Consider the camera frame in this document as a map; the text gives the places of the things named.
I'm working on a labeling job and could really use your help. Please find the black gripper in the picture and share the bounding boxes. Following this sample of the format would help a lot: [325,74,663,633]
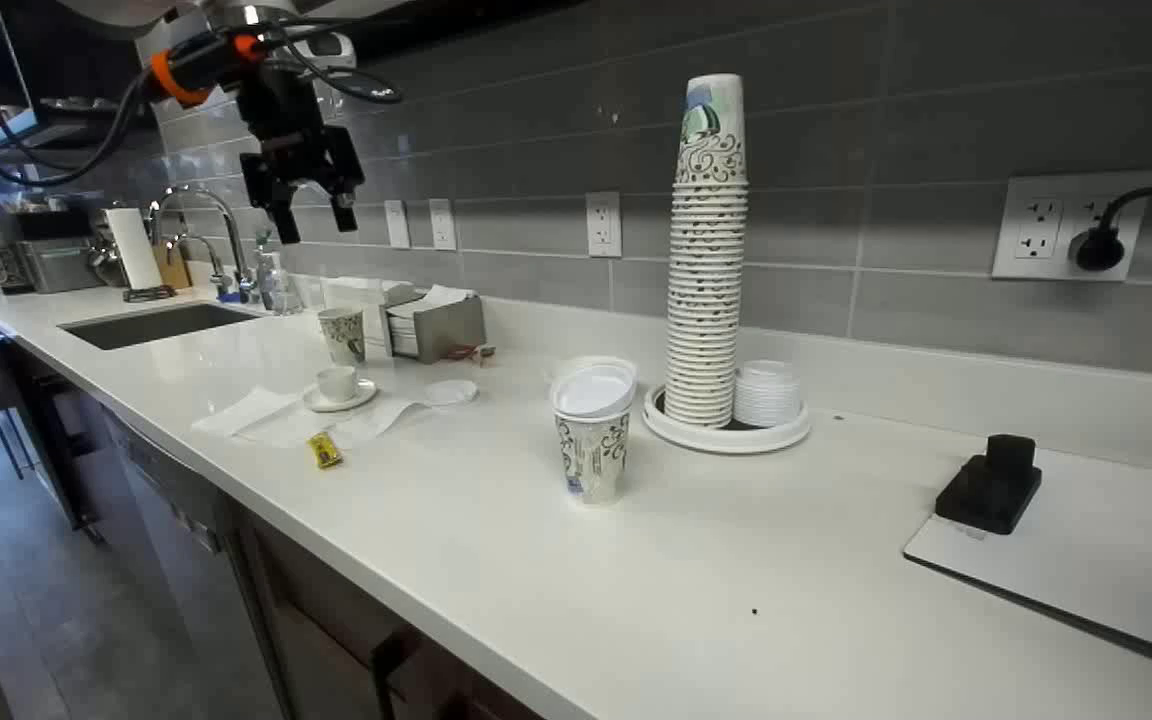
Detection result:
[237,67,373,249]

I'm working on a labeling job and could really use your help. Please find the small white mug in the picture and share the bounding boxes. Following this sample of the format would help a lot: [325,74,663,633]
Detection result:
[312,361,369,407]

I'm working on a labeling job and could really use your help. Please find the white patterned mug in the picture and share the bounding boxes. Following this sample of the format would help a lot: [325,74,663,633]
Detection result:
[317,303,373,369]

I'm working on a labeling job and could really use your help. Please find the clear plastic bottle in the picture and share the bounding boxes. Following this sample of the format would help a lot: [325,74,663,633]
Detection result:
[257,252,307,320]

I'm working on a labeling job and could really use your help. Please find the chrome faucet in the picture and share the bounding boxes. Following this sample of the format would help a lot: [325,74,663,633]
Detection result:
[151,179,257,303]

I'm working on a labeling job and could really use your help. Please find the clear plastic container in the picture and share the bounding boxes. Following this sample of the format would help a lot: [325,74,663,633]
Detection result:
[292,272,410,338]

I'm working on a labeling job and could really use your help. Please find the brown soap bottle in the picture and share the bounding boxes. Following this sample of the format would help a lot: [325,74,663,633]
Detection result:
[151,237,198,297]

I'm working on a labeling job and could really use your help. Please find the white sign card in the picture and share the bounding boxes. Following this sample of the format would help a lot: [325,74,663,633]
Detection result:
[99,201,170,300]

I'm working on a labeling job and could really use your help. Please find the recessed sink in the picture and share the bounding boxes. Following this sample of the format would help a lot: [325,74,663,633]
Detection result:
[60,300,260,355]

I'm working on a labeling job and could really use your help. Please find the white paper napkin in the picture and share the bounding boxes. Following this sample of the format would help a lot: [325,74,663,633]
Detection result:
[270,394,423,453]

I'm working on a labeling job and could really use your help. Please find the yellow sachet packet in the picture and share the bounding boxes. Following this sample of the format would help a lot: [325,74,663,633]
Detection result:
[306,429,347,473]

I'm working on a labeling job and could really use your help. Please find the grey countertop appliance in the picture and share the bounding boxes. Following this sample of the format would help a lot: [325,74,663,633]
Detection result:
[0,197,107,297]

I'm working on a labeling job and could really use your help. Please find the patterned paper cup with lid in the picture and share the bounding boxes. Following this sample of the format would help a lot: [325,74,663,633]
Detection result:
[548,352,642,510]

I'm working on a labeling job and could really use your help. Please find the dark base cabinet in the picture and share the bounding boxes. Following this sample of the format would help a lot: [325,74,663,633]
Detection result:
[11,347,548,720]

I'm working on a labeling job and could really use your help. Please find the tall stack of paper cups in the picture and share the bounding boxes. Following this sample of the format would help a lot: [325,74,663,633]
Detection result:
[660,74,754,434]

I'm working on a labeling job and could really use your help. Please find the white round tray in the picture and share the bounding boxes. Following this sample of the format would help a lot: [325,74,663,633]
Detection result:
[635,378,818,460]

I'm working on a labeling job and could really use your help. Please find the black box device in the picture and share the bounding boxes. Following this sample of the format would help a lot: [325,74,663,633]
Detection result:
[931,434,1049,540]

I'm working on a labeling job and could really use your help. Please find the white flat board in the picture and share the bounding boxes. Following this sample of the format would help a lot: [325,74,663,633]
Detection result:
[902,446,1152,672]

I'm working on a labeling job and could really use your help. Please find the white wall switch plate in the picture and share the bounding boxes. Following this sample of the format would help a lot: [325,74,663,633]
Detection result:
[382,197,414,252]

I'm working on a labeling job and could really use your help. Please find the orange strap on arm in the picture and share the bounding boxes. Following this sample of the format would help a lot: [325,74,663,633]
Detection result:
[143,28,270,111]

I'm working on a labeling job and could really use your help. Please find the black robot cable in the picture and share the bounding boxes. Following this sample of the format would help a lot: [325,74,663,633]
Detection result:
[0,12,410,191]

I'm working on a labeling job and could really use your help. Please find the white quad wall outlet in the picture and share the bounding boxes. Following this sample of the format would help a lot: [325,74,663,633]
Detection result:
[989,170,1152,286]

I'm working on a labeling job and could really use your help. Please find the black power plug with cord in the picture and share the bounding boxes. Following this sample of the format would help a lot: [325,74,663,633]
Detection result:
[1067,179,1152,281]

